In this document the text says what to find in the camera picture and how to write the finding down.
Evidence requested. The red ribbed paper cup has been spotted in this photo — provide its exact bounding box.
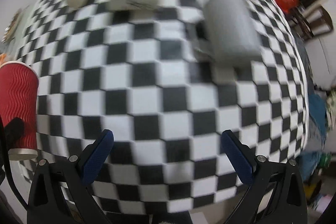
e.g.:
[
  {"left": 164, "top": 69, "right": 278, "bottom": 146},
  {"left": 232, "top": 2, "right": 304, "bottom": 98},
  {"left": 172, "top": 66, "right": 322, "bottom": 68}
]
[{"left": 1, "top": 61, "right": 39, "bottom": 161}]

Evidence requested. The plate with snacks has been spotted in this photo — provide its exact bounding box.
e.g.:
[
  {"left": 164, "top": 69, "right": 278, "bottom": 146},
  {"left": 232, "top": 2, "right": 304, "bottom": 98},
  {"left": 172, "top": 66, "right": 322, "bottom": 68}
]
[{"left": 1, "top": 9, "right": 26, "bottom": 44}]

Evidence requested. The grey mug with handle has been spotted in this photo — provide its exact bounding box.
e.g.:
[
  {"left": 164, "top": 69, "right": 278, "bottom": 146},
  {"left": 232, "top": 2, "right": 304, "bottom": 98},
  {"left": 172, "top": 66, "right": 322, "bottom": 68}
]
[{"left": 191, "top": 0, "right": 262, "bottom": 67}]

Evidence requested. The wooden chair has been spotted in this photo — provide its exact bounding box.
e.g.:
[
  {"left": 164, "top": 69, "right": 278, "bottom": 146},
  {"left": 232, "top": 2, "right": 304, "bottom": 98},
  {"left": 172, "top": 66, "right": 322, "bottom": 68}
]
[{"left": 290, "top": 6, "right": 334, "bottom": 42}]

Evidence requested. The checkered black white tablecloth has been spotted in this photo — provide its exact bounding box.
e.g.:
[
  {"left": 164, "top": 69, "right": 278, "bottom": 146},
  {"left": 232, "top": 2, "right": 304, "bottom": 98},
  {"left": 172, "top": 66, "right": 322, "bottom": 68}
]
[{"left": 17, "top": 0, "right": 308, "bottom": 214}]

